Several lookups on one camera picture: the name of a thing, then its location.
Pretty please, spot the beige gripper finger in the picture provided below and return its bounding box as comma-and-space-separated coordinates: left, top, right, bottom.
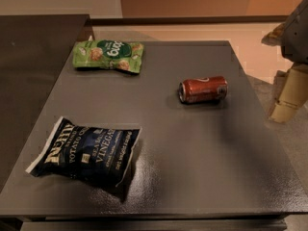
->
261, 23, 285, 46
269, 63, 308, 123

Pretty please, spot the red coke can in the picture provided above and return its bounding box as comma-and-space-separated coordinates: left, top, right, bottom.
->
178, 76, 228, 104

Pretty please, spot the green snack bag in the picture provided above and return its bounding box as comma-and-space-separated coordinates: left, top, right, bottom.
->
72, 39, 144, 74

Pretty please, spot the dark blue potato chip bag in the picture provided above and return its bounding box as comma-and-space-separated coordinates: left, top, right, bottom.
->
26, 116, 141, 186

